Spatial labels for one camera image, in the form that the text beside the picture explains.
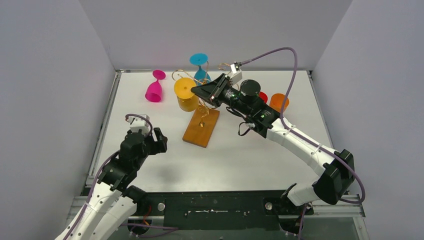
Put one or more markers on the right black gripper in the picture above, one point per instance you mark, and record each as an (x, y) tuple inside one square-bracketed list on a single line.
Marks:
[(211, 90)]

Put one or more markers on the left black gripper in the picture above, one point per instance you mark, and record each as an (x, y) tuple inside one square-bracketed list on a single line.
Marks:
[(152, 141)]

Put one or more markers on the gold wire rack wooden base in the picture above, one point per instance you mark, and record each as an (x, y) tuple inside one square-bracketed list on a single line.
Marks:
[(203, 120)]

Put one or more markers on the yellow wine glass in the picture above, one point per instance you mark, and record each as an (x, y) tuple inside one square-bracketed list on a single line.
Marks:
[(186, 99)]

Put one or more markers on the red wine glass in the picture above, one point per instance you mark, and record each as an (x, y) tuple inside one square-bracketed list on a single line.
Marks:
[(263, 96)]

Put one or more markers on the magenta wine glass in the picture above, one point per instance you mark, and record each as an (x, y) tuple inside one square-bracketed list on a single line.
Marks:
[(154, 92)]

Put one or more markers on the orange wine glass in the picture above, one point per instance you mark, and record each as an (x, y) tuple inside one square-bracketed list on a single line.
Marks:
[(277, 101)]

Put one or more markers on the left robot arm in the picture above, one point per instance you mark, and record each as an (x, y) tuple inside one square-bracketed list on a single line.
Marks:
[(112, 198)]

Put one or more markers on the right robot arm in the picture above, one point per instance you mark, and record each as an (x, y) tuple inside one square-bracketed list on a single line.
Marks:
[(333, 168)]

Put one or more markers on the blue wine glass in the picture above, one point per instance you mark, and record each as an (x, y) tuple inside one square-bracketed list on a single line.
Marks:
[(201, 60)]

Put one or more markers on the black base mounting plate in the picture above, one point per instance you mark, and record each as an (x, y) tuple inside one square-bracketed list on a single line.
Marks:
[(219, 210)]

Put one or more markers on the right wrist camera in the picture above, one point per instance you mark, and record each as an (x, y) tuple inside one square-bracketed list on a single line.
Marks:
[(235, 74)]

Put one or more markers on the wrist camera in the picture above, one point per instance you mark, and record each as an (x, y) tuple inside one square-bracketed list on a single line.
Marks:
[(235, 74), (138, 123)]

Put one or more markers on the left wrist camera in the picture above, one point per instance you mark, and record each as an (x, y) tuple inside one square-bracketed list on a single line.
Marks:
[(138, 123)]

